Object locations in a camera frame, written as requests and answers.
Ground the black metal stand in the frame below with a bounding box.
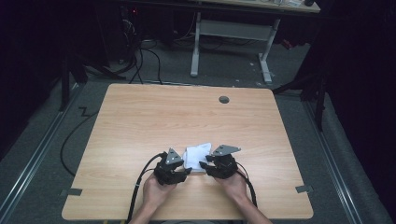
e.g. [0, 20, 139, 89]
[273, 71, 328, 132]
[59, 55, 90, 112]

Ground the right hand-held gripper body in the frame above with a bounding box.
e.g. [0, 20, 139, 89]
[211, 144, 242, 180]

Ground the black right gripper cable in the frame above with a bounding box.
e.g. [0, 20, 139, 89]
[234, 161, 260, 209]

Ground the white-legged desk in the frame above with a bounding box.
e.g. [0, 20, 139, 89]
[186, 0, 321, 84]

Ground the metal floor rail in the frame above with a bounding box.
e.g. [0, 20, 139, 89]
[0, 82, 83, 224]
[303, 101, 363, 224]

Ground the person's right hand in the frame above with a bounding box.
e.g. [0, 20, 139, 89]
[215, 170, 249, 203]

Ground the black computer tower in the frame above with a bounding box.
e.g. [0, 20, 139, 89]
[120, 4, 143, 64]

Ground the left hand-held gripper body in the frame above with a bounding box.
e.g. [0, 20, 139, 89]
[153, 147, 188, 187]

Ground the person's left hand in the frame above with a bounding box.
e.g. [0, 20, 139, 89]
[142, 174, 177, 209]

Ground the white sock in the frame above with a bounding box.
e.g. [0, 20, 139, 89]
[181, 142, 213, 173]

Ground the grey tape strip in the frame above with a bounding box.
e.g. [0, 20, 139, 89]
[60, 188, 83, 197]
[294, 184, 314, 194]

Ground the long curved black floor cable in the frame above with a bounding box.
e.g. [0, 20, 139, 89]
[59, 105, 100, 177]

